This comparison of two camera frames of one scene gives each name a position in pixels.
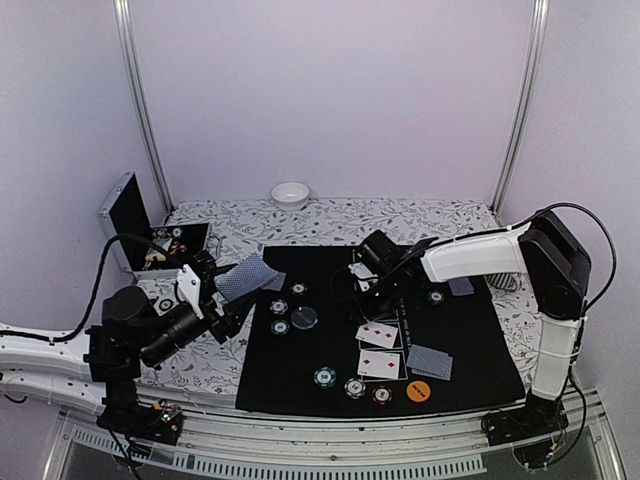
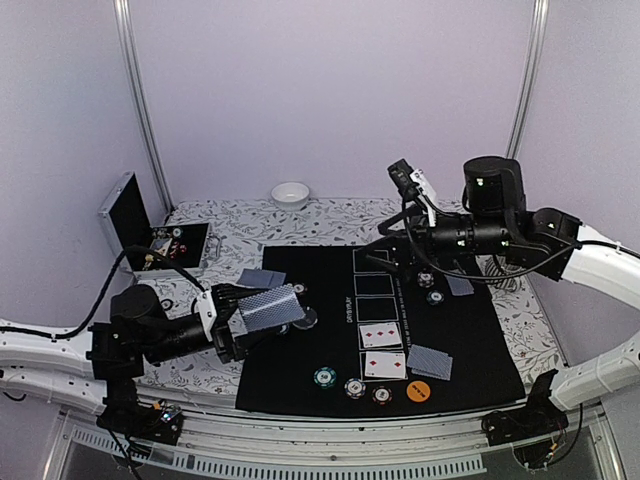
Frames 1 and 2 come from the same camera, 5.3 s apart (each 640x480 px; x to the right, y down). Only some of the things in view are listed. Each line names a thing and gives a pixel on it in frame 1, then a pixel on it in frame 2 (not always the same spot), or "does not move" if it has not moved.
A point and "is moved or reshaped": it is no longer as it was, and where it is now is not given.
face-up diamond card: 377,333 is moved or reshaped
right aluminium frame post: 540,24 does not move
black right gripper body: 381,303 -> 420,225
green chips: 435,297 does not move
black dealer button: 304,317 does not move
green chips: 325,377 does not move
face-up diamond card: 378,364 is moved or reshaped
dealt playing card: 424,361 does not move
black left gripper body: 218,323 -> 221,332
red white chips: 382,395 does not move
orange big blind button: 418,391 does not move
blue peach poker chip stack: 355,388 does not move
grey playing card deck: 250,275 -> 271,309
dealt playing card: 461,286 does not move
